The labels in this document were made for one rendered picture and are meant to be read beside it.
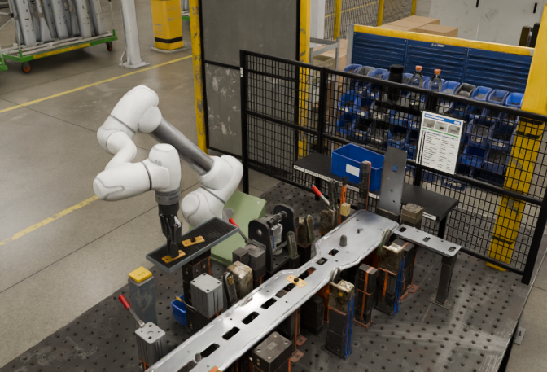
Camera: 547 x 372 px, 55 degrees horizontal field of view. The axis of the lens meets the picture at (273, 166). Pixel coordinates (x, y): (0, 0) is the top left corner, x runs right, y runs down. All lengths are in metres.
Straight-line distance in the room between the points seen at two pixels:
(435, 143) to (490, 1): 6.10
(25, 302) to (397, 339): 2.49
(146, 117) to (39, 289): 1.99
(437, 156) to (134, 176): 1.58
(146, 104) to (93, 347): 1.04
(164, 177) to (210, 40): 3.27
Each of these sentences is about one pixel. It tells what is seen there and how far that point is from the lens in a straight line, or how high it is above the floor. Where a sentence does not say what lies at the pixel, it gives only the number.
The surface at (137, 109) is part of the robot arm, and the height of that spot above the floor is 1.57.
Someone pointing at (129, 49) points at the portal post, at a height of 0.28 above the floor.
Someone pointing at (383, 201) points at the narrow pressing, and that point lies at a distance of 2.66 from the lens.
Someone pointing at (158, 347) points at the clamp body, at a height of 1.02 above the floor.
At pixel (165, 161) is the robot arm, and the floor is 1.58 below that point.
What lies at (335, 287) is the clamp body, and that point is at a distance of 2.08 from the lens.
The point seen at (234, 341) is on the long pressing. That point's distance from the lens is 1.91.
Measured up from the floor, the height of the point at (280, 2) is 1.66.
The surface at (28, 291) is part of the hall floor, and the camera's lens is 4.02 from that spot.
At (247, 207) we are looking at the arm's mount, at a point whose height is 0.94.
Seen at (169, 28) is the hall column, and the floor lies 0.44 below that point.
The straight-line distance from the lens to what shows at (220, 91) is 5.01.
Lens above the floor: 2.34
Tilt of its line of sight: 26 degrees down
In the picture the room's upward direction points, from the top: straight up
